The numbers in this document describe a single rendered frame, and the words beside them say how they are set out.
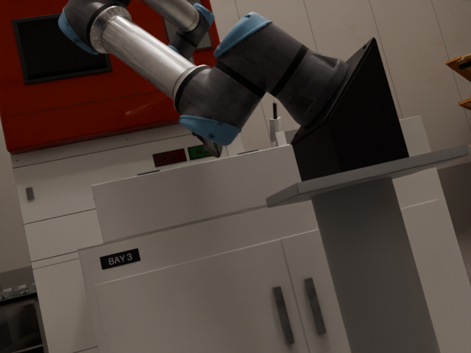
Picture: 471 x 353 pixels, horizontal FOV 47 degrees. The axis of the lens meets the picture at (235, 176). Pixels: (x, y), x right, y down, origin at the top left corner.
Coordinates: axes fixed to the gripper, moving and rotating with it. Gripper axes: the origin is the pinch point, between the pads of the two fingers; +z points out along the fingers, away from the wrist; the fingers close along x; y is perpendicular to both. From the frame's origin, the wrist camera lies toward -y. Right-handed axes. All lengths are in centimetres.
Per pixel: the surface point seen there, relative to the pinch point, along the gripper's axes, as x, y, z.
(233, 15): -321, 639, -305
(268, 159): -1.9, -31.4, 10.0
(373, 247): 2, -71, 35
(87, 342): 55, 36, 42
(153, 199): 28.9, -28.8, 10.0
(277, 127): -20.2, -4.1, -1.5
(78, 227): 45, 35, 5
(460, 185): -590, 606, 97
